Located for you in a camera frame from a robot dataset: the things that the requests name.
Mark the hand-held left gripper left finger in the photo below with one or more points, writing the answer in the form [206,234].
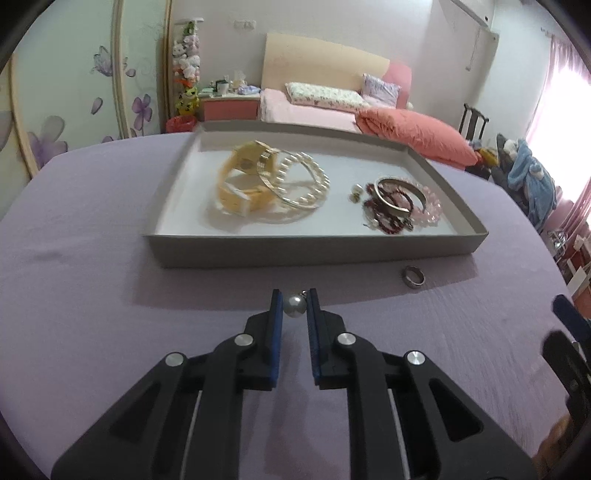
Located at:
[275,323]

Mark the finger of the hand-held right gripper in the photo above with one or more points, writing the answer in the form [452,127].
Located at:
[570,369]
[565,311]

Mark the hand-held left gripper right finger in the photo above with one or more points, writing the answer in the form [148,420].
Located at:
[312,323]

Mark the white pearl earring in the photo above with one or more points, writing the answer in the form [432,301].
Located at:
[293,306]

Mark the grey cardboard tray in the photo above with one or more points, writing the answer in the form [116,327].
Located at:
[332,219]

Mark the wide silver cuff bangle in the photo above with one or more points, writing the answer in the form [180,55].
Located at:
[385,206]

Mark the white rack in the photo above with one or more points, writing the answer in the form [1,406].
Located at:
[577,272]

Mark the yellow wristwatch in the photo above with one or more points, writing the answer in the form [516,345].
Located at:
[244,194]

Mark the blue plush robe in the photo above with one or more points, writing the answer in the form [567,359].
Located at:
[531,180]

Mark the purple tablecloth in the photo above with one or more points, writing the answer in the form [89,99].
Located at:
[92,300]

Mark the pink curtain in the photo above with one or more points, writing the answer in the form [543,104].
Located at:
[568,115]

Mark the pink bed mattress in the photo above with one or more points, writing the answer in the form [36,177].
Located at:
[300,115]

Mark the dark wooden chair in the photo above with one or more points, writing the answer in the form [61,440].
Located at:
[473,117]

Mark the coral duvet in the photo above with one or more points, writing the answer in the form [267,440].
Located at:
[415,134]

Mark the pink nightstand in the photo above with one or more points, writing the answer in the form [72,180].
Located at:
[228,108]

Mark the red basket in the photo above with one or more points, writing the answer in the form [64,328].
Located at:
[180,123]

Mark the floral white pillow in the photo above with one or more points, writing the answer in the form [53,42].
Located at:
[323,95]

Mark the blue cloth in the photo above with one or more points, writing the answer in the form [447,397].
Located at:
[249,89]

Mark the white mug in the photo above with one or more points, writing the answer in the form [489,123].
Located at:
[222,86]

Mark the purple pillow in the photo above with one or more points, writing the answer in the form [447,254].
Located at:
[381,87]

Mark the beige and pink headboard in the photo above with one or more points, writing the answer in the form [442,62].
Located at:
[318,60]

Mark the clear tube of plush toys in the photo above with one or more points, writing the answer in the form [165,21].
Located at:
[187,69]

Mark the flower print wardrobe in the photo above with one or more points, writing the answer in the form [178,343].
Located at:
[69,92]

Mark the white wall switch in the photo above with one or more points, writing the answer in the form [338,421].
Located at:
[244,24]

